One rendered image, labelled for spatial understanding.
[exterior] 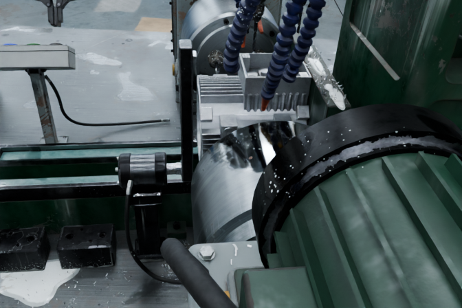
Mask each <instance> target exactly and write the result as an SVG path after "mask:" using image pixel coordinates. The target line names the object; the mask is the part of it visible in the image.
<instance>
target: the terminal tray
mask: <svg viewBox="0 0 462 308"><path fill-rule="evenodd" d="M272 54H273V53H239V64H240V69H239V71H238V76H239V78H240V79H241V86H242V91H243V109H244V110H247V112H250V111H251V110H254V112H257V110H258V109H260V111H261V105H262V97H261V90H262V85H263V81H264V80H265V77H266V74H267V69H268V67H269V66H270V61H271V59H272ZM244 55H248V56H244ZM302 73H306V75H302ZM249 74H253V76H250V75H249ZM310 86H311V74H310V73H309V71H308V69H307V67H306V65H305V63H304V61H303V62H302V65H301V66H300V67H299V71H298V73H297V74H296V81H295V82H293V83H288V82H285V81H284V80H283V79H281V80H280V83H279V86H278V87H277V88H276V91H275V94H274V98H272V99H271V100H270V101H269V103H268V105H267V108H266V109H267V111H268V112H270V111H271V109H273V110H274V111H275V112H276V111H277V109H280V111H284V109H286V110H287V111H290V109H293V110H294V111H296V107H297V106H298V105H307V100H308V96H309V90H310ZM261 112H263V111H261Z"/></svg>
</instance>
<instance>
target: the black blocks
mask: <svg viewBox="0 0 462 308"><path fill-rule="evenodd" d="M117 244H118V243H117V238H116V229H115V224H113V223H107V224H94V225H67V226H64V227H63V228H62V229H61V231H60V236H59V240H58V245H57V248H56V251H57V254H58V258H59V261H60V266H61V269H62V270H66V269H78V268H90V267H111V266H114V265H115V262H116V250H117ZM50 248H51V247H50V242H49V239H48V236H47V232H46V229H45V227H39V228H13V229H0V273H11V272H33V271H43V270H44V269H45V266H46V263H47V258H48V255H49V252H50Z"/></svg>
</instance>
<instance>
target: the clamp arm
mask: <svg viewBox="0 0 462 308"><path fill-rule="evenodd" d="M178 43H179V101H180V131H181V163H180V162H177V163H176V164H181V167H180V166H177V167H176V169H177V170H180V169H181V172H180V171H177V172H176V173H177V175H181V180H182V181H183V182H191V181H192V177H193V148H196V147H197V138H196V135H193V63H197V53H196V51H193V44H192V41H191V40H190V39H180V40H179V41H178Z"/></svg>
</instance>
